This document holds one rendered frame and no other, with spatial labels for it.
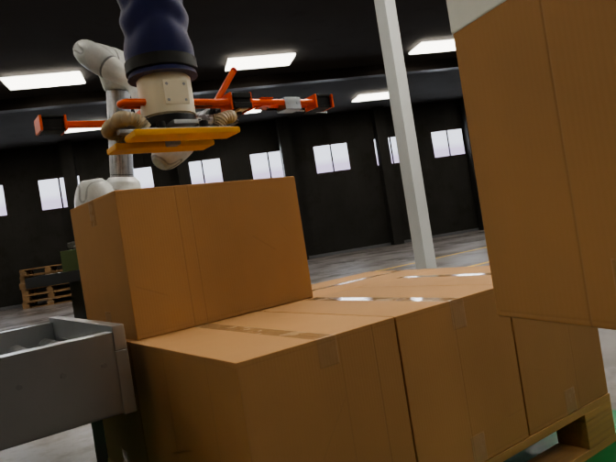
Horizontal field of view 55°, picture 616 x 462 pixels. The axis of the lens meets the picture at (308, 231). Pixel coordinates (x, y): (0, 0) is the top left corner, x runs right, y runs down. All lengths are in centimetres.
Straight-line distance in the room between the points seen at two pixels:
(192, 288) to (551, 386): 102
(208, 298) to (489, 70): 119
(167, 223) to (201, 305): 25
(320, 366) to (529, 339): 68
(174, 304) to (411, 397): 69
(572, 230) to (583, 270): 4
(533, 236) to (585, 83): 17
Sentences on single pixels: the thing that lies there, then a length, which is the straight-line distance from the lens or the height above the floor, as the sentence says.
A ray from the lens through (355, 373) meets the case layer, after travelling 125.
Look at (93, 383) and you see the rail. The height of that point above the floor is 49.
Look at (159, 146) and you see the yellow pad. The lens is 197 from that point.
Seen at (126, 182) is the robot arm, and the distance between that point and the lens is 264.
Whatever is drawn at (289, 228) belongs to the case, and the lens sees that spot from 188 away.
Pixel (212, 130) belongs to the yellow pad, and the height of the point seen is 111.
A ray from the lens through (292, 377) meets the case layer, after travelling 116.
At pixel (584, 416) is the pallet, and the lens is 191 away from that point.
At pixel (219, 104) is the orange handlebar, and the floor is 122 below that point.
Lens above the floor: 76
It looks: level
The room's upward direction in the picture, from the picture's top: 9 degrees counter-clockwise
